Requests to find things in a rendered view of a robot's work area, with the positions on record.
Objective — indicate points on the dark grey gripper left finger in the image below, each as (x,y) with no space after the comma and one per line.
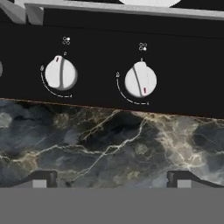
(43,178)

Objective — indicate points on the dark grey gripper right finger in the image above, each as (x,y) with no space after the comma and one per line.
(179,178)

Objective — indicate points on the white kettle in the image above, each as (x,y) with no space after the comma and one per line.
(150,2)

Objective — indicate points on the white hob knob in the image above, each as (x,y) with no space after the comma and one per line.
(61,73)
(1,69)
(141,80)

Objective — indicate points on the black hob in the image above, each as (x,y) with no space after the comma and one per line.
(116,58)

